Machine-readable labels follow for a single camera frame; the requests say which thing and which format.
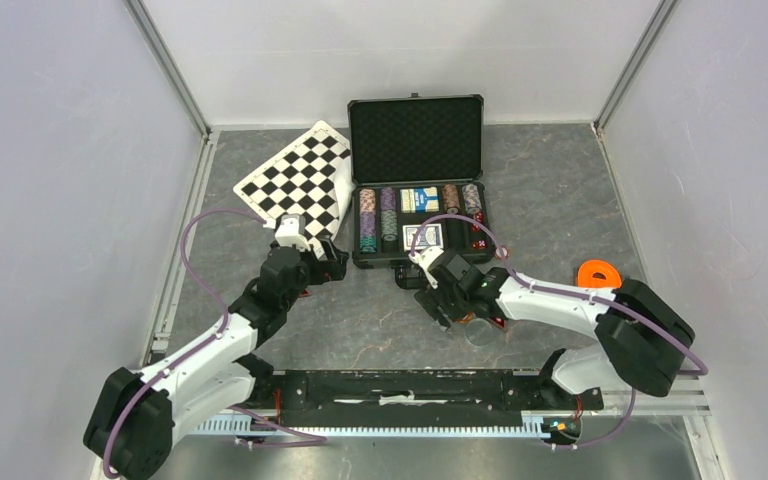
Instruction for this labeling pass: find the clear dealer button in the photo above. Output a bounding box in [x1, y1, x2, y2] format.
[464, 320, 496, 348]

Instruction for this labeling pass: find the blue backed card deck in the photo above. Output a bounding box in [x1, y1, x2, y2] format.
[402, 223, 444, 252]

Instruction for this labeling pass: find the brown poker chip stack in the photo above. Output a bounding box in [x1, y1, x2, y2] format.
[442, 184, 461, 214]

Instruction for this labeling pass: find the blue boxed card deck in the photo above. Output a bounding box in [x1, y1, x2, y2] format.
[400, 187, 440, 213]

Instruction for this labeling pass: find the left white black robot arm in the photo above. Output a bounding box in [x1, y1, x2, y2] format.
[82, 238, 349, 479]

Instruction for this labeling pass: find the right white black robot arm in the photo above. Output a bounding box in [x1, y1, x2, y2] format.
[409, 247, 695, 408]

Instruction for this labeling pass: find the black poker set case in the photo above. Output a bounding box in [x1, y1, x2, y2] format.
[347, 94, 495, 290]

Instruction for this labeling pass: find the red dice group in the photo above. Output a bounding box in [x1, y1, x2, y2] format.
[469, 210, 488, 250]

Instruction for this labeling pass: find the teal poker chip stack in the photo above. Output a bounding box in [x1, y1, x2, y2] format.
[358, 211, 378, 254]

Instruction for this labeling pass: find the red chip near case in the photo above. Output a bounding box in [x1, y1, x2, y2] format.
[494, 245, 509, 260]

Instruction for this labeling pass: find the green white chip stack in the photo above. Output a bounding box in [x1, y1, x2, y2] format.
[381, 210, 399, 242]

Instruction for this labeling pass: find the orange poker chip stack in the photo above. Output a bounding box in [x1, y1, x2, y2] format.
[359, 188, 377, 214]

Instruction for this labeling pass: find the pink grey chip stack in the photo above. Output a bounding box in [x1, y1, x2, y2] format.
[462, 184, 482, 215]

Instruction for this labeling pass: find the black white checkerboard mat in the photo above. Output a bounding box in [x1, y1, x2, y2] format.
[233, 121, 355, 238]

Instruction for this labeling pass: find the purple poker chip stack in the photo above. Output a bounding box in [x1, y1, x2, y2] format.
[380, 187, 397, 212]

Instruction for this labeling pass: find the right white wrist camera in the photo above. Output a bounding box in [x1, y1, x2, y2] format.
[408, 246, 444, 289]

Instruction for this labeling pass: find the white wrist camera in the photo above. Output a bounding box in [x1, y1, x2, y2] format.
[408, 246, 444, 289]
[263, 214, 310, 252]

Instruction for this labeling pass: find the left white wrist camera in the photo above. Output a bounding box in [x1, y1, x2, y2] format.
[263, 214, 310, 252]

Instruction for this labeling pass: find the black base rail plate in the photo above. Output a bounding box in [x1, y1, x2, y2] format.
[240, 369, 604, 428]

